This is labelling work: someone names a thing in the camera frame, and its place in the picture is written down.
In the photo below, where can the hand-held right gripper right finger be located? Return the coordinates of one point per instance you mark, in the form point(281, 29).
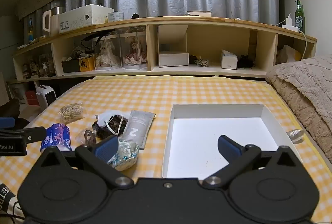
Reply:
point(229, 148)

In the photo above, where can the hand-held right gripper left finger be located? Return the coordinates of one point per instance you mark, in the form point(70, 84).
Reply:
point(106, 148)

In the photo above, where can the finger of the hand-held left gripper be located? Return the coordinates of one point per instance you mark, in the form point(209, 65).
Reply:
point(35, 133)
point(7, 122)

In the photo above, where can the white shallow cardboard box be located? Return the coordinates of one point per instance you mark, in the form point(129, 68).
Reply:
point(215, 133)

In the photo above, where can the floral fabric pouch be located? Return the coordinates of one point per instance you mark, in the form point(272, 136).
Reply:
point(127, 155)

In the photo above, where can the small plastic packet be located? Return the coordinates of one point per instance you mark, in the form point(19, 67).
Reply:
point(87, 137)

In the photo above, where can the blue tissue pack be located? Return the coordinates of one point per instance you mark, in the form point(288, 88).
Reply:
point(57, 137)

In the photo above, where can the grey sachet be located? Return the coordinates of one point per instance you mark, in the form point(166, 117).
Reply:
point(136, 128)

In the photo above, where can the clear bag of rubber bands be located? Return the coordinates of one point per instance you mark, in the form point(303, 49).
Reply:
point(71, 112)

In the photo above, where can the dark cloth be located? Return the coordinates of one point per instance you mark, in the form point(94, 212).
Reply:
point(11, 109)

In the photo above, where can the white face mask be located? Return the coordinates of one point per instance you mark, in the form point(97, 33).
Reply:
point(105, 119)

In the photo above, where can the red box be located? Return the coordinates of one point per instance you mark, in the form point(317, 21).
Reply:
point(32, 98)

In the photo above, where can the white space heater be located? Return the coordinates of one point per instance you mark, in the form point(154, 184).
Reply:
point(46, 96)

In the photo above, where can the group of small figurines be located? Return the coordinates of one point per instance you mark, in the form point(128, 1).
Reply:
point(39, 67)

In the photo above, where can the silver foil wrapper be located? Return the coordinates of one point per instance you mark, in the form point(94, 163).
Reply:
point(295, 134)

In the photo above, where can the dark box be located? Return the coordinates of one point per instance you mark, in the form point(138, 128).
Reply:
point(70, 66)

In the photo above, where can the yellow box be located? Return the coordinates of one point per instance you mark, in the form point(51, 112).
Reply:
point(87, 64)

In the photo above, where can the white tissue box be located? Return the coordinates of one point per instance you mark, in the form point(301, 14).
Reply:
point(229, 60)

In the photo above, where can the black fluffy item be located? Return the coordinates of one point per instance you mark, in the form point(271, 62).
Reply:
point(246, 61)

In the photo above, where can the doll in clear case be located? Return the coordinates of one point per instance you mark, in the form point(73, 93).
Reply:
point(133, 54)
point(106, 55)

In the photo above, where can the blue bottle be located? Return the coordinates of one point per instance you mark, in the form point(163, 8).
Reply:
point(30, 32)

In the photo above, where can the beige fleece blanket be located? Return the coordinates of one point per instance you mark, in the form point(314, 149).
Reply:
point(306, 78)

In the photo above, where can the open white cardboard box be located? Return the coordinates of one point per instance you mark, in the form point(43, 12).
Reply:
point(173, 58)

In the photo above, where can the white kettle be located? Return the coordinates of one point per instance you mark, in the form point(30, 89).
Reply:
point(50, 24)

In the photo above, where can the white plastic bag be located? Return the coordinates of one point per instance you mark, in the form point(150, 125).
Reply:
point(289, 54)

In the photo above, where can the metal canister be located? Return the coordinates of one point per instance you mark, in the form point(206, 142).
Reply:
point(57, 10)

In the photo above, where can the long white box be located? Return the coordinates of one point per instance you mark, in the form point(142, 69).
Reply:
point(83, 17)

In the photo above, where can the tape roll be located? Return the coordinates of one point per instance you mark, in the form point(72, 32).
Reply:
point(115, 17)

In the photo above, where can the round flat tin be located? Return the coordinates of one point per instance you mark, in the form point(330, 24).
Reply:
point(199, 13)

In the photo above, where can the white charger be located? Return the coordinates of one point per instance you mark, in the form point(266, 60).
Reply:
point(290, 24)

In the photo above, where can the wooden shelf unit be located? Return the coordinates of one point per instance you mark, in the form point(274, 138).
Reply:
point(168, 22)

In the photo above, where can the green glass bottle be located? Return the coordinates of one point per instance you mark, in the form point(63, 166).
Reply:
point(299, 19)

